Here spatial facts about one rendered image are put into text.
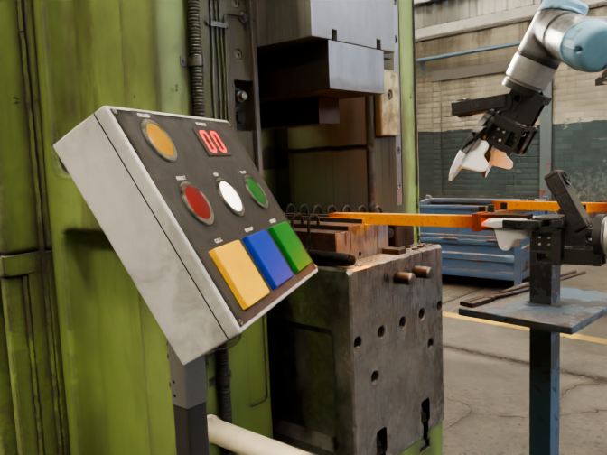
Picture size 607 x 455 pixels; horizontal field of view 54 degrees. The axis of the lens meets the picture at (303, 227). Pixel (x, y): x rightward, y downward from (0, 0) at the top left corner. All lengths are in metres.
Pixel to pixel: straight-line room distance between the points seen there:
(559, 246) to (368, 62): 0.55
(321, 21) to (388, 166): 0.56
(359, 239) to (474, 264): 3.86
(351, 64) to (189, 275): 0.76
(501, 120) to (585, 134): 7.94
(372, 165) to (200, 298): 1.01
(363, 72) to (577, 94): 7.89
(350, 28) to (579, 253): 0.62
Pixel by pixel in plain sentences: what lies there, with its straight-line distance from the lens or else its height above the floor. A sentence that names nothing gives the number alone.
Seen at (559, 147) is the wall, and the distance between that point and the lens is 9.18.
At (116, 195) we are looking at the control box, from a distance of 0.67.
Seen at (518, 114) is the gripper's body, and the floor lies 1.20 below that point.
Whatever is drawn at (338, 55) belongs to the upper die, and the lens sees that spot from 1.25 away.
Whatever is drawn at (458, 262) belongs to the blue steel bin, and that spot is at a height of 0.21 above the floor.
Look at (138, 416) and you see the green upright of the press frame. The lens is 1.41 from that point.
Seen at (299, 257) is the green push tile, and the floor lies 0.99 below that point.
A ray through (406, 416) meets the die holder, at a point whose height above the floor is 0.55.
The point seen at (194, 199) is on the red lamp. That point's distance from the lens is 0.69.
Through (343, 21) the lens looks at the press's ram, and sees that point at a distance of 1.28.
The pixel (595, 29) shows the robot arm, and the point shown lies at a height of 1.30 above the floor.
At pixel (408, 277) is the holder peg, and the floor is 0.88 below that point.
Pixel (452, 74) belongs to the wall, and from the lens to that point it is 9.96.
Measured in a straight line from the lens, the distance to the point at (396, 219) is 1.26.
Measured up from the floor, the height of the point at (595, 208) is 0.98.
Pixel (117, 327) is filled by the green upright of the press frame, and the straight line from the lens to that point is 1.39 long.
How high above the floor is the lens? 1.14
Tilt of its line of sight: 7 degrees down
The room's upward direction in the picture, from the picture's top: 2 degrees counter-clockwise
